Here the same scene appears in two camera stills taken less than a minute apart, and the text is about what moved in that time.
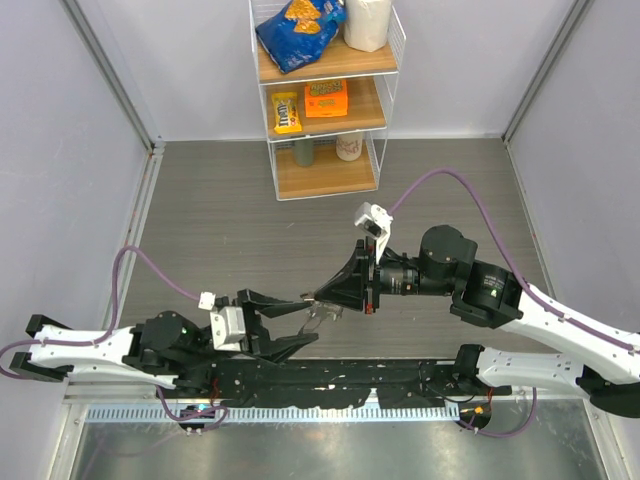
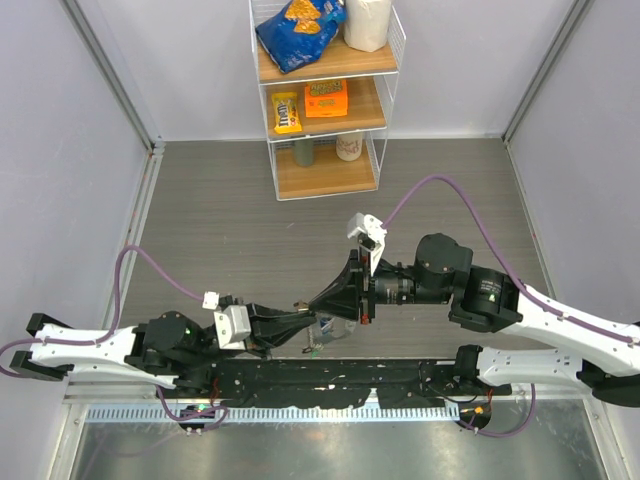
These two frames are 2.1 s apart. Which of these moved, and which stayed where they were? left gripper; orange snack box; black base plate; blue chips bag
Moved: left gripper
Stayed: orange snack box; black base plate; blue chips bag
